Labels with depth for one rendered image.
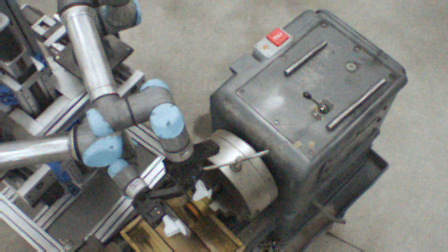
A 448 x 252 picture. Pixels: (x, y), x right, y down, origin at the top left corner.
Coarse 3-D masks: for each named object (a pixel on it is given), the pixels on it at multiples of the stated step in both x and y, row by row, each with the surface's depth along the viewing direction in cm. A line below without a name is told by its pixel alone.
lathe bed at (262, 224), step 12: (192, 192) 208; (216, 216) 213; (228, 216) 214; (264, 216) 201; (276, 216) 202; (228, 228) 199; (240, 228) 202; (252, 228) 199; (264, 228) 200; (240, 240) 197; (252, 240) 199
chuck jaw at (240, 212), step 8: (224, 192) 181; (216, 200) 180; (224, 200) 179; (232, 200) 179; (216, 208) 178; (224, 208) 178; (232, 208) 178; (240, 208) 178; (224, 216) 180; (240, 216) 176
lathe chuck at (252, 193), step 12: (228, 144) 175; (216, 156) 173; (228, 156) 172; (228, 168) 170; (252, 168) 172; (228, 180) 171; (240, 180) 170; (252, 180) 172; (240, 192) 170; (252, 192) 172; (264, 192) 175; (252, 204) 173; (264, 204) 179
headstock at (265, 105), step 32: (288, 32) 194; (320, 32) 194; (352, 32) 194; (288, 64) 187; (320, 64) 187; (352, 64) 187; (384, 64) 187; (224, 96) 182; (256, 96) 181; (288, 96) 181; (320, 96) 181; (352, 96) 181; (384, 96) 181; (224, 128) 191; (256, 128) 176; (288, 128) 175; (320, 128) 175; (352, 128) 175; (288, 160) 171; (320, 160) 170; (288, 192) 183
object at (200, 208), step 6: (192, 198) 179; (204, 198) 179; (210, 198) 179; (186, 204) 178; (192, 204) 178; (198, 204) 177; (204, 204) 177; (210, 204) 180; (186, 210) 181; (192, 210) 176; (198, 210) 177; (204, 210) 177; (210, 210) 179; (192, 216) 177; (198, 216) 177; (204, 216) 179
